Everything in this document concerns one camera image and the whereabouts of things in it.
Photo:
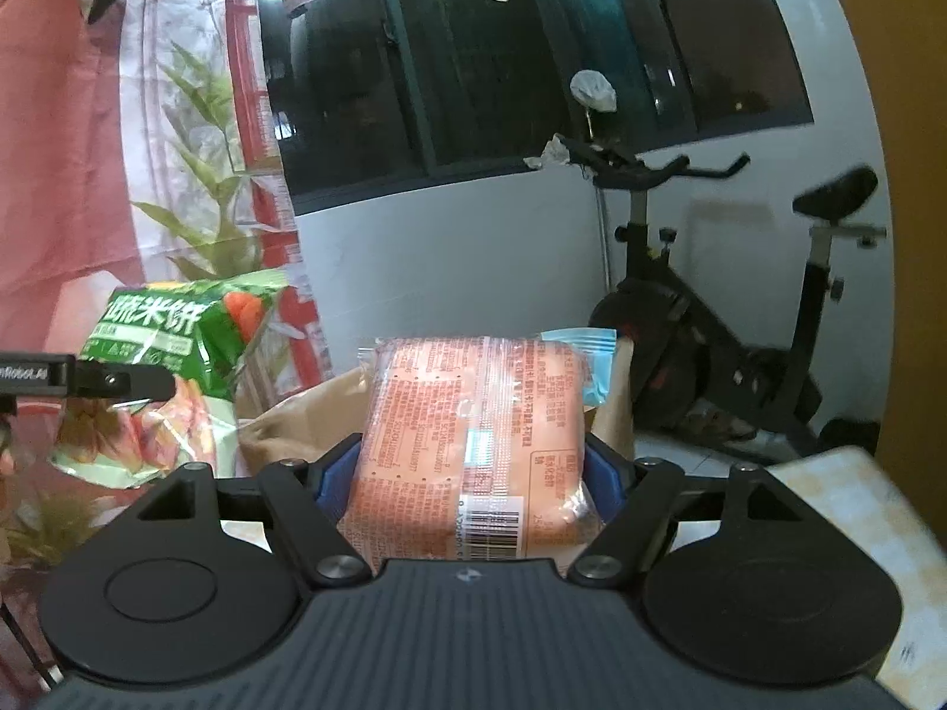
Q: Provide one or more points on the bamboo print curtain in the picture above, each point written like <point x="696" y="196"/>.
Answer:
<point x="200" y="126"/>

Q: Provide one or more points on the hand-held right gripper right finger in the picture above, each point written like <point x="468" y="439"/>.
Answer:
<point x="603" y="482"/>

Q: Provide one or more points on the black exercise bike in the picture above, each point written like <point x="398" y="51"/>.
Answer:
<point x="666" y="355"/>

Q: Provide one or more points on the crumpled white cloth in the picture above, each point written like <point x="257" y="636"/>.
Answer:
<point x="549" y="151"/>

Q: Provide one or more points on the large green snack bag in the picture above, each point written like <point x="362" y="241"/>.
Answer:
<point x="192" y="310"/>

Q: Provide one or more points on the orange snack packet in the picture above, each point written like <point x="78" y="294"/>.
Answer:
<point x="473" y="444"/>

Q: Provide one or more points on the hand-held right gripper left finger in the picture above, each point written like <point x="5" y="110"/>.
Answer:
<point x="337" y="487"/>

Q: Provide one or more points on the grey cloth cap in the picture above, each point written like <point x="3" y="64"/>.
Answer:
<point x="594" y="90"/>

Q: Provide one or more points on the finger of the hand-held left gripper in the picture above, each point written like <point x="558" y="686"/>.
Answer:
<point x="126" y="381"/>

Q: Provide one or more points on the light blue snack packet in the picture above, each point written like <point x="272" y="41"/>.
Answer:
<point x="592" y="364"/>

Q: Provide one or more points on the pink printed backdrop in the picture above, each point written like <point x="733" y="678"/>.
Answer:
<point x="44" y="163"/>

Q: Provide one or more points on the mustard yellow door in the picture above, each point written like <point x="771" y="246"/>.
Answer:
<point x="888" y="29"/>

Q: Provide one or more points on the thin metal pole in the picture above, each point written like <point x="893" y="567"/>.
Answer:
<point x="599" y="222"/>

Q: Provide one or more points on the dark window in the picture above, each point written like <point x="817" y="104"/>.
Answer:
<point x="481" y="74"/>

